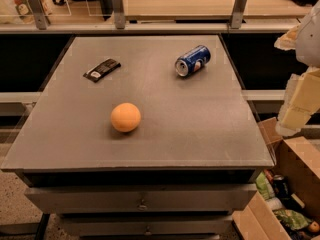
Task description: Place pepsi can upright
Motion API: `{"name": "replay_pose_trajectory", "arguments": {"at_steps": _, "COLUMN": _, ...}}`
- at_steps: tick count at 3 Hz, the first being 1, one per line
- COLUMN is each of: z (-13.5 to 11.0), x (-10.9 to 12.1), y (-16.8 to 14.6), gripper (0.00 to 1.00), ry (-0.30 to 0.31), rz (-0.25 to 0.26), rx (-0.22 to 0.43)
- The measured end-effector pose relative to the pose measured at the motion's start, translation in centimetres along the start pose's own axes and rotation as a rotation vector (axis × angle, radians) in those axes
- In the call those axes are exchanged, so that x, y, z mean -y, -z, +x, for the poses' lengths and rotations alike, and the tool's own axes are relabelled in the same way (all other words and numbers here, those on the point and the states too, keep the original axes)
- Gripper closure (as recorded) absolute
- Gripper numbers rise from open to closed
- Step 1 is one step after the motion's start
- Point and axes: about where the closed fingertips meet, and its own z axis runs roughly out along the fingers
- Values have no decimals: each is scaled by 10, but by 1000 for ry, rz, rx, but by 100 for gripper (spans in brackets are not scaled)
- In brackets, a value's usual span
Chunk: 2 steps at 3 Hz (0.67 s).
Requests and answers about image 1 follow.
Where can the black snack bar wrapper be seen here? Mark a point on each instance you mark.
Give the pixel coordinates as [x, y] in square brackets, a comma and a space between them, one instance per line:
[101, 70]

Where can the upper grey drawer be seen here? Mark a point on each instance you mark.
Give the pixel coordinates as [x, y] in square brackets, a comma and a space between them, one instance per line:
[156, 198]

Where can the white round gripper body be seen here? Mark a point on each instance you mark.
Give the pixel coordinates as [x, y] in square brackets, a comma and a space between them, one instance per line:
[310, 40]

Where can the green snack bag in box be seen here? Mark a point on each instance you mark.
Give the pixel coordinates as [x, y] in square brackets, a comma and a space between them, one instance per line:
[292, 219]

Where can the wooden desk in background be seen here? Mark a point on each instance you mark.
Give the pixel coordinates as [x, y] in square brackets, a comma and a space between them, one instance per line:
[210, 9]

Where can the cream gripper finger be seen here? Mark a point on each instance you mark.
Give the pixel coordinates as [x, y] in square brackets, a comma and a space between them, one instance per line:
[288, 40]
[301, 101]

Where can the metal bracket post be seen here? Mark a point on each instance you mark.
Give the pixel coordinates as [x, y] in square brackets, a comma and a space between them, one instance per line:
[236, 17]
[39, 13]
[119, 16]

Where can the blue pepsi can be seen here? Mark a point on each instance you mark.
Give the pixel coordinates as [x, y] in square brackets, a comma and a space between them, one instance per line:
[192, 61]

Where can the orange fruit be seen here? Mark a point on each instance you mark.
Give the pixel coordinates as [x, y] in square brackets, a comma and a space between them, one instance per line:
[125, 117]

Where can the open cardboard box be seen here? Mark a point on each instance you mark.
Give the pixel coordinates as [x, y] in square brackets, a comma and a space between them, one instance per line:
[298, 160]

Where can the grey drawer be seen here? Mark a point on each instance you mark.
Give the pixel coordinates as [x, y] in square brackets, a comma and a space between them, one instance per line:
[146, 225]
[156, 198]

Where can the left metal bracket post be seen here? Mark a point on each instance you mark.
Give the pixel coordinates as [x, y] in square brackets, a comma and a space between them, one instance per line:
[39, 13]

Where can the lower grey drawer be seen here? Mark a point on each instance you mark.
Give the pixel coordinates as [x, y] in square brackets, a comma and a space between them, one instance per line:
[146, 225]

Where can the white bag with orange label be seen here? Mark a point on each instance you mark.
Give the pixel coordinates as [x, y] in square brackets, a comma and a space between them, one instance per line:
[19, 11]

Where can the right metal bracket post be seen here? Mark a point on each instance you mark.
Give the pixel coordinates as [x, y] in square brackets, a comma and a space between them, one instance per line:
[236, 17]

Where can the dark can in box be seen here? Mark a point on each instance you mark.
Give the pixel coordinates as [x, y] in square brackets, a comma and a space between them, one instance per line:
[280, 186]

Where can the middle metal bracket post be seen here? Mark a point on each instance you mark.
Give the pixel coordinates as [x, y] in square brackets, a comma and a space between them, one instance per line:
[119, 16]

